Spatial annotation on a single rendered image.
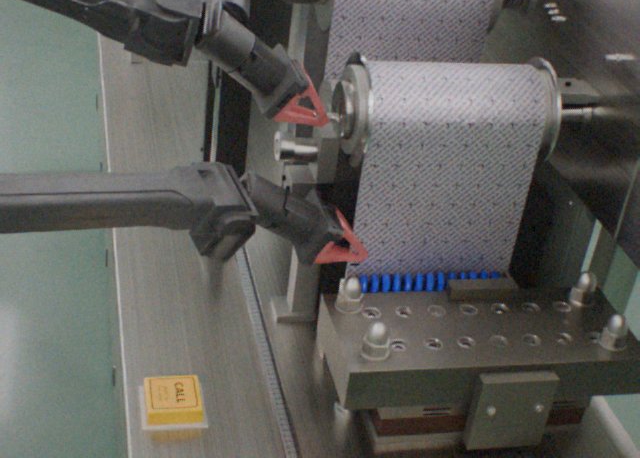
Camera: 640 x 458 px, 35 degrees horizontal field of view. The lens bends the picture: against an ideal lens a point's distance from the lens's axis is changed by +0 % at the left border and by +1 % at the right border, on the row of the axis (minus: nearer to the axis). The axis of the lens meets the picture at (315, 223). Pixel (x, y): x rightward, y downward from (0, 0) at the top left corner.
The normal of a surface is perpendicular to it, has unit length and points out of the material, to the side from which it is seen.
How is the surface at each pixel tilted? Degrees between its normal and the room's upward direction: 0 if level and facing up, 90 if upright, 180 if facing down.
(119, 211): 112
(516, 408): 90
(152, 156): 0
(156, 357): 0
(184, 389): 0
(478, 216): 90
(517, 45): 90
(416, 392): 90
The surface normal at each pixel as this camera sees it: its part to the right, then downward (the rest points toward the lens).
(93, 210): 0.50, 0.76
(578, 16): -0.97, 0.01
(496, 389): 0.20, 0.53
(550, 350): 0.11, -0.85
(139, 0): 0.31, -0.62
